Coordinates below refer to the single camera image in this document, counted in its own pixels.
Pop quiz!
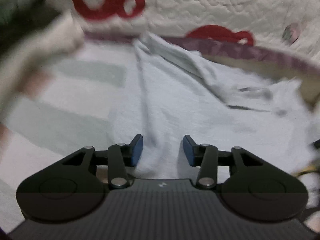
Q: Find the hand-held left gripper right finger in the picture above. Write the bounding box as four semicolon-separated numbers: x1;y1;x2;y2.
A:
183;134;264;189

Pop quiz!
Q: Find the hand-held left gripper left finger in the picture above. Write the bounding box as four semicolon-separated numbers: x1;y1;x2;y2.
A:
61;134;143;189

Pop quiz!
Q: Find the light grey hoodie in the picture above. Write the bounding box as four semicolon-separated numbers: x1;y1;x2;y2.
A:
107;31;320;183

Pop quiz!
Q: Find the stack of folded clothes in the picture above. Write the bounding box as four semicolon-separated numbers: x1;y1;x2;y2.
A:
0;0;85;120

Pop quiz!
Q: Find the checkered round rug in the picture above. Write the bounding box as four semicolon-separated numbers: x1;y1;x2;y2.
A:
0;42;145;230

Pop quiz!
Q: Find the white quilt with red bears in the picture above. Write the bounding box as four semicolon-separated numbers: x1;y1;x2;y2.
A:
70;0;320;80

